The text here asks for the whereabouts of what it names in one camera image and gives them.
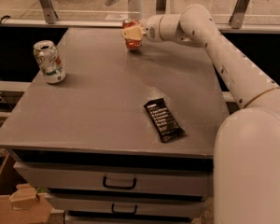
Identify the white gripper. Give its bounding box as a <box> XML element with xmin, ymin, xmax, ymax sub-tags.
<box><xmin>121</xmin><ymin>15</ymin><xmax>163</xmax><ymax>42</ymax></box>

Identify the red coke can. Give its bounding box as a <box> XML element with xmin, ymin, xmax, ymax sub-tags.
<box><xmin>122</xmin><ymin>19</ymin><xmax>143</xmax><ymax>50</ymax></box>

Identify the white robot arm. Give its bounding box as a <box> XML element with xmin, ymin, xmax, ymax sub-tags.
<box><xmin>121</xmin><ymin>5</ymin><xmax>280</xmax><ymax>224</ymax></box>

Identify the white green soda can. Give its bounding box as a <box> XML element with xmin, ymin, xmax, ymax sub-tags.
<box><xmin>34</xmin><ymin>40</ymin><xmax>65</xmax><ymax>84</ymax></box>

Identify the black rxbar chocolate bar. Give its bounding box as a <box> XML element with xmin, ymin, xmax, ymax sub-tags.
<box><xmin>144</xmin><ymin>98</ymin><xmax>185</xmax><ymax>143</ymax></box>

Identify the grey drawer cabinet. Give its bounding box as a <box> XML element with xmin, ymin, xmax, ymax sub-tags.
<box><xmin>0</xmin><ymin>29</ymin><xmax>228</xmax><ymax>224</ymax></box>

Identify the cardboard box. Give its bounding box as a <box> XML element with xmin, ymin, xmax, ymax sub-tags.
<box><xmin>0</xmin><ymin>155</ymin><xmax>52</xmax><ymax>224</ymax></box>

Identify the middle metal bracket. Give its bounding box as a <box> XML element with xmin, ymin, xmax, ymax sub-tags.
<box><xmin>155</xmin><ymin>0</ymin><xmax>168</xmax><ymax>16</ymax></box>

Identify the metal bracket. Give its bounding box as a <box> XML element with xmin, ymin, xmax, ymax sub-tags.
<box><xmin>155</xmin><ymin>0</ymin><xmax>168</xmax><ymax>16</ymax></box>
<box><xmin>39</xmin><ymin>0</ymin><xmax>58</xmax><ymax>24</ymax></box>
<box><xmin>229</xmin><ymin>0</ymin><xmax>250</xmax><ymax>29</ymax></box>

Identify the left metal bracket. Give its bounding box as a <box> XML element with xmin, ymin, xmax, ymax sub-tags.
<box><xmin>39</xmin><ymin>0</ymin><xmax>58</xmax><ymax>24</ymax></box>

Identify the right metal bracket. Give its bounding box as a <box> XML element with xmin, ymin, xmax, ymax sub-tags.
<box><xmin>229</xmin><ymin>0</ymin><xmax>250</xmax><ymax>29</ymax></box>

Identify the top drawer black handle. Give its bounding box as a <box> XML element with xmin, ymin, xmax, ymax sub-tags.
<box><xmin>102</xmin><ymin>176</ymin><xmax>137</xmax><ymax>190</ymax></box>

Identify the drawer black handle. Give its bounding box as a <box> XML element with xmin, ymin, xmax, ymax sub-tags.
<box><xmin>111</xmin><ymin>203</ymin><xmax>138</xmax><ymax>215</ymax></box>
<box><xmin>102</xmin><ymin>176</ymin><xmax>137</xmax><ymax>190</ymax></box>

